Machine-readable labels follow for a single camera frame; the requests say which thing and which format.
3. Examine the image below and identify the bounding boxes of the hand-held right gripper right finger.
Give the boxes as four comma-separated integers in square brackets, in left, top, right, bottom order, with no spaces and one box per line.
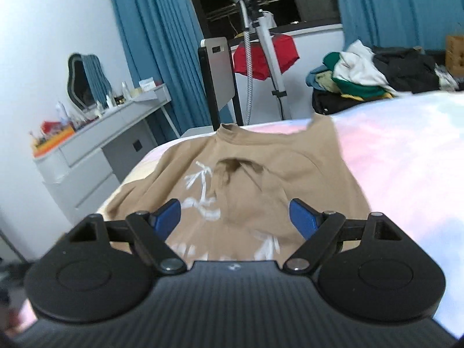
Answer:
[282,199,403,275]

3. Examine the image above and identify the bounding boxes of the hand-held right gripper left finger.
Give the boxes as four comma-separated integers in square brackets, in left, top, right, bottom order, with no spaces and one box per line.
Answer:
[68,199,188,275]

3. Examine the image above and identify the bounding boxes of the tan t-shirt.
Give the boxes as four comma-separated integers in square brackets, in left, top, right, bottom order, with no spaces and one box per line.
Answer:
[96,114,372,262]

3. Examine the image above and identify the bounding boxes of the white dresser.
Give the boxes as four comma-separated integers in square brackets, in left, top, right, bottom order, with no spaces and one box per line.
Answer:
[32,83,180,225]

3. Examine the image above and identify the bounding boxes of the pastel tie-dye blanket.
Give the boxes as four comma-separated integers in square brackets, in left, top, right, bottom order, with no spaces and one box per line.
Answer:
[98,92,464,338]

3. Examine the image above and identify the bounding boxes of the black sofa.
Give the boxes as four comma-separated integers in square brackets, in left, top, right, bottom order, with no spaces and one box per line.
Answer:
[312,45,464,115]

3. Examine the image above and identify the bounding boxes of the green garment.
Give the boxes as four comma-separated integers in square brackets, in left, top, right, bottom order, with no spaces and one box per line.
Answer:
[322,52,394,100]

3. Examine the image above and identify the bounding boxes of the orange tray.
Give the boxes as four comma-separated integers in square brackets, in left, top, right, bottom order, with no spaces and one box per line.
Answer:
[31,128,75,156]

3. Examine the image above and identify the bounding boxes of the light blue garment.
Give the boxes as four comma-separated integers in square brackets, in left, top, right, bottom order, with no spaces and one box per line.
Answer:
[305,64,334,89]

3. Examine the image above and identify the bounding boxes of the wavy-edged mirror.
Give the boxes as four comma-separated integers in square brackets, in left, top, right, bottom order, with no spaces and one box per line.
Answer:
[67,52,113,111]

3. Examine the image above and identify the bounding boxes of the red garment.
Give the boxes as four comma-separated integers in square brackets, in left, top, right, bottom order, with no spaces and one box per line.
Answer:
[233,33,300,81]

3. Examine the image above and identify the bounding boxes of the garment steamer stand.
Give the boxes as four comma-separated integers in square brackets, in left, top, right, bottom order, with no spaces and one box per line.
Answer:
[224,0,292,126]

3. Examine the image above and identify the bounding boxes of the blue curtain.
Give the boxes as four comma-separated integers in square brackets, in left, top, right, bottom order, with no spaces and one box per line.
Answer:
[328,0,464,51]
[107,0,233,142]

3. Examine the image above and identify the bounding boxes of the white patterned garment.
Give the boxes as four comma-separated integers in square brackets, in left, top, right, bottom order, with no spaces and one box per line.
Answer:
[433,63,459,91]

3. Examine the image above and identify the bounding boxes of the white hanging garment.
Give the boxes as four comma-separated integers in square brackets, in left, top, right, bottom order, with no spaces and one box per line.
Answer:
[259,11,278,30]

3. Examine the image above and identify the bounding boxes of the brown paper bag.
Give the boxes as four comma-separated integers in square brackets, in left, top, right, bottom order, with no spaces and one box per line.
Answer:
[445,34,464,68]

